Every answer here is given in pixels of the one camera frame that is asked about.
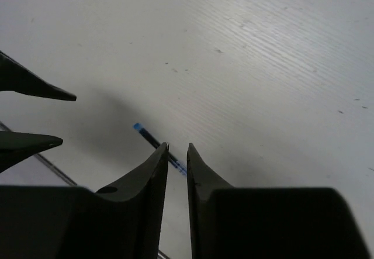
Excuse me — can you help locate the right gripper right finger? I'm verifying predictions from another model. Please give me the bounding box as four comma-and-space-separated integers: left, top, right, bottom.
187, 144, 370, 258

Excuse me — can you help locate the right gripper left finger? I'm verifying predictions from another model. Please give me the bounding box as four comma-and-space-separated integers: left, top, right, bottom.
1, 144, 168, 258

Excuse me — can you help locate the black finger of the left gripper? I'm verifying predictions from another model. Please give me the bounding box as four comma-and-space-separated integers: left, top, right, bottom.
1, 131, 63, 172
1, 51, 77, 101

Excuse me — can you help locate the blue ink pen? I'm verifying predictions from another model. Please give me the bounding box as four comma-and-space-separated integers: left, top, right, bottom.
133, 123, 188, 178

